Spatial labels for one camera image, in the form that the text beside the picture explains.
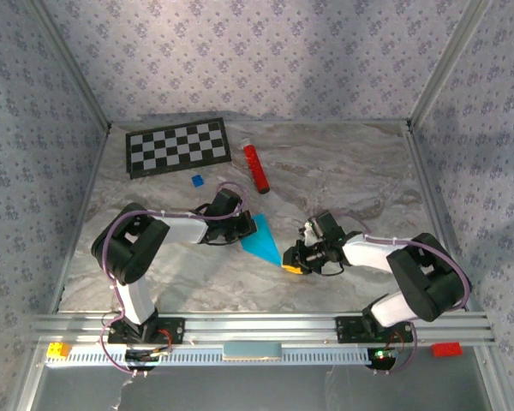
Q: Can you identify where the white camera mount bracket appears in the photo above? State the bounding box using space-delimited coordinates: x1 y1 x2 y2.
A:
298 220 318 247

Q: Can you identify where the red glitter tube silver cap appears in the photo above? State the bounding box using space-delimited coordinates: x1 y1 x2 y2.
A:
242 137 272 195

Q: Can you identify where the yellow toy brick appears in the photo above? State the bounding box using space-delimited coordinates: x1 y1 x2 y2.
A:
46 342 72 360

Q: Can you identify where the aluminium cross rail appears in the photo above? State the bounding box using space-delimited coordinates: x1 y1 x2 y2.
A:
28 312 497 348

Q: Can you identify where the aluminium side rail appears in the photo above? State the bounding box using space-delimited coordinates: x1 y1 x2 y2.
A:
404 123 514 411
15 123 112 411

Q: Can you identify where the controller board with green light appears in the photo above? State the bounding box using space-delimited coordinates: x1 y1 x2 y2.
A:
367 347 398 370

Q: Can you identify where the aluminium corner post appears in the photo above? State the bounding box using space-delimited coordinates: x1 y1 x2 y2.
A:
25 0 113 132
408 0 496 132

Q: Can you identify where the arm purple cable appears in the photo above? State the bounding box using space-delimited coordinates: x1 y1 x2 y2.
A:
346 213 472 376
100 182 250 378

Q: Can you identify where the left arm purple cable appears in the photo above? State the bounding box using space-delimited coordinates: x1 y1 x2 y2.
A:
100 182 250 378

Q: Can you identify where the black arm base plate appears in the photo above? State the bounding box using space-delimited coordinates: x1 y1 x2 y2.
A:
334 315 414 345
105 315 187 346

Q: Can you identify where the white slotted cable duct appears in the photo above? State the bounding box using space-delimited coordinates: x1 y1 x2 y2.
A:
45 342 372 367

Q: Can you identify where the black controller board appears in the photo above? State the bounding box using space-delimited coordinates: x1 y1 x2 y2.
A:
124 348 173 372

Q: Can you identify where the black white checkerboard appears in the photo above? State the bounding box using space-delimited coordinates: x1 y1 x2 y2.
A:
124 117 233 181

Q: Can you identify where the red toy brick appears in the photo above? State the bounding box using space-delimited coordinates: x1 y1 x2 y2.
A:
431 342 463 358

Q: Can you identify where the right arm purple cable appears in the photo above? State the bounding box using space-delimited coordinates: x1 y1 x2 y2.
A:
346 213 472 376

